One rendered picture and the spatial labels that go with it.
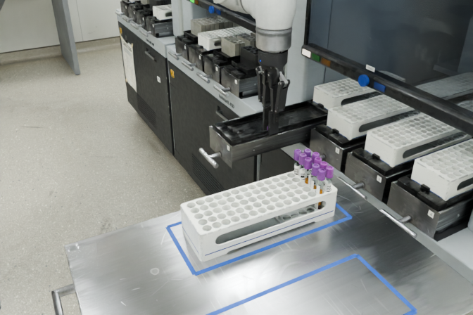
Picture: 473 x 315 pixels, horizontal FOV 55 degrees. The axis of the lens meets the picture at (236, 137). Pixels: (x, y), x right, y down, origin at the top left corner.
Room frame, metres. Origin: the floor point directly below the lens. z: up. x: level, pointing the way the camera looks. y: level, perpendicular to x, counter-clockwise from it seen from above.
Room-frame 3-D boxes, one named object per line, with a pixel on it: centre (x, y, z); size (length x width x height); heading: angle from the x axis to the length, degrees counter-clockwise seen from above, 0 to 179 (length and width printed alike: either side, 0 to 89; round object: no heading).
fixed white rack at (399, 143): (1.04, -0.48, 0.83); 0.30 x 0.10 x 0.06; 119
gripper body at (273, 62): (1.12, -0.09, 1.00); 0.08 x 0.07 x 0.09; 29
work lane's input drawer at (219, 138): (1.25, -0.23, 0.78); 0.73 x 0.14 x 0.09; 119
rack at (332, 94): (1.34, -0.39, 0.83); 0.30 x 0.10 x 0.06; 119
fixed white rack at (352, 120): (1.17, -0.41, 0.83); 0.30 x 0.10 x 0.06; 119
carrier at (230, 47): (1.74, 0.02, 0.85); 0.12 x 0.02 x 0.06; 30
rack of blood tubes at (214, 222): (0.71, -0.05, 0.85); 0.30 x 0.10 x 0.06; 117
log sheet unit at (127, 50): (2.74, 0.69, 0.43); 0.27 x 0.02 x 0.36; 29
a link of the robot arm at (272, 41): (1.12, -0.09, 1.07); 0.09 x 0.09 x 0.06
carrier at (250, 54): (1.61, -0.05, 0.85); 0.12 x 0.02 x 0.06; 29
